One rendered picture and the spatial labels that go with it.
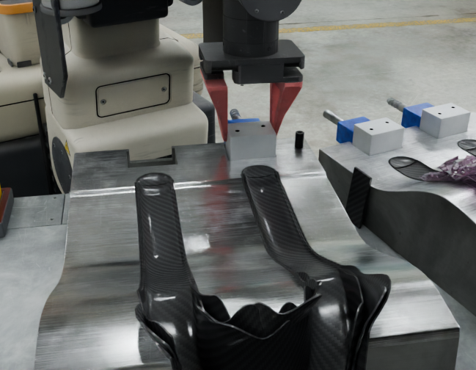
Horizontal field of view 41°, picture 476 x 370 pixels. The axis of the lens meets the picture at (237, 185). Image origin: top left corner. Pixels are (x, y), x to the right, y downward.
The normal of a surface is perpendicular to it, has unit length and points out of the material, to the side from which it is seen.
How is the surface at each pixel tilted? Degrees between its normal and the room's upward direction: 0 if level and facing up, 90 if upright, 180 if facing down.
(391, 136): 90
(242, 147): 90
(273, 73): 89
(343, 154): 0
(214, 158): 0
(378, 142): 90
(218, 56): 1
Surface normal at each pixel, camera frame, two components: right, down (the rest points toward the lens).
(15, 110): 0.52, 0.43
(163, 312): 0.20, -0.62
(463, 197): 0.03, -0.85
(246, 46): -0.22, 0.46
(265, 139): 0.17, 0.48
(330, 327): 0.06, -0.41
